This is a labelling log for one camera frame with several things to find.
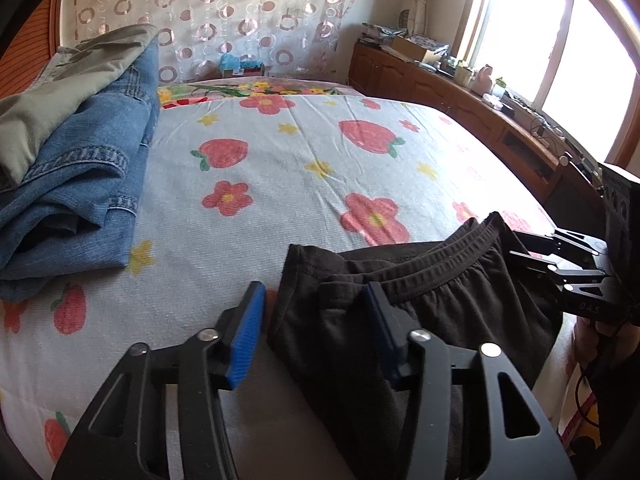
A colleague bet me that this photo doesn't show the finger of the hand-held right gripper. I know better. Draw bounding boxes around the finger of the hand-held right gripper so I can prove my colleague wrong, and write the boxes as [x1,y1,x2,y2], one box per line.
[510,227,609,263]
[509,250,622,293]

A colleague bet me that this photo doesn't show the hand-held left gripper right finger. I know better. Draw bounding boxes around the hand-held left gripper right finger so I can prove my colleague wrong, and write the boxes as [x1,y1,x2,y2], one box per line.
[364,281,578,480]

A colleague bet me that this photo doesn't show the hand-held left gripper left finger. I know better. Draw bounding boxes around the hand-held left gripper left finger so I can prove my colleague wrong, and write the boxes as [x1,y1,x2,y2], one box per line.
[52,281,266,480]

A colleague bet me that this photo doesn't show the black pants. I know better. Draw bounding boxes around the black pants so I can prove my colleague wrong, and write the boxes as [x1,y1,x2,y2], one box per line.
[266,211,564,480]

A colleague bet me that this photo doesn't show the olive green pants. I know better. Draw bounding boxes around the olive green pants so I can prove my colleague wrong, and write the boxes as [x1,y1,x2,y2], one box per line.
[0,23,160,187]

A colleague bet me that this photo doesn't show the person's right hand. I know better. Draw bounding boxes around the person's right hand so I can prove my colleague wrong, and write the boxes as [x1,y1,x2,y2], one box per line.
[572,316,626,376]

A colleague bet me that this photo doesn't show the dark brown chair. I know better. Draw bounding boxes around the dark brown chair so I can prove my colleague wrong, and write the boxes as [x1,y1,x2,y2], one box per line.
[549,160,607,237]

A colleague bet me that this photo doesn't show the strawberry flower print bed sheet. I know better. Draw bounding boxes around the strawberry flower print bed sheet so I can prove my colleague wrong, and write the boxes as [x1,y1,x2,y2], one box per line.
[0,94,571,480]

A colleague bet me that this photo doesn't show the pink figurine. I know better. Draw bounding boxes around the pink figurine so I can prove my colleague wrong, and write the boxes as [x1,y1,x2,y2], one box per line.
[472,65,497,96]

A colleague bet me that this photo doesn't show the long wooden cabinet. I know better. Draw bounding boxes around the long wooden cabinet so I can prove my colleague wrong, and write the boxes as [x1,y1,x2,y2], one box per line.
[348,40,563,206]

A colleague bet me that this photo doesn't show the bright window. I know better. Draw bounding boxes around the bright window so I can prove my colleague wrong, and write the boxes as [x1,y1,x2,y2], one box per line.
[452,0,639,167]

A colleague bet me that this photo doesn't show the blue jeans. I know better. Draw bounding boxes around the blue jeans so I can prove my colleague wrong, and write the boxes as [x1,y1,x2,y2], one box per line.
[0,35,162,304]

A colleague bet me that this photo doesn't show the open cardboard box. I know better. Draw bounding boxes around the open cardboard box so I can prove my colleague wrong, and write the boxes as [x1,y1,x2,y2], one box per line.
[390,35,439,64]

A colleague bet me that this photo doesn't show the yellow floral blanket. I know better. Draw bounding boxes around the yellow floral blanket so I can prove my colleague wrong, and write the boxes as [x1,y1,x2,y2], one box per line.
[157,77,352,111]

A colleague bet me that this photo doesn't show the stack of magazines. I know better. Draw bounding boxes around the stack of magazines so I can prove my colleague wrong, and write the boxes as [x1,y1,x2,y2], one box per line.
[360,22,402,47]

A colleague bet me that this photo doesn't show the circle pattern sheer curtain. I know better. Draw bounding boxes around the circle pattern sheer curtain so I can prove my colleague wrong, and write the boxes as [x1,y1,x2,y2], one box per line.
[60,0,364,87]

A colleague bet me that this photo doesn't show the orange slatted wooden panel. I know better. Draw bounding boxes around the orange slatted wooden panel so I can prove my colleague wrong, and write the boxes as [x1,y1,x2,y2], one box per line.
[0,0,66,107]

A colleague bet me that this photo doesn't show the black cable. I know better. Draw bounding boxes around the black cable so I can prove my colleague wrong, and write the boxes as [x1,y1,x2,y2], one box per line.
[574,327,631,431]

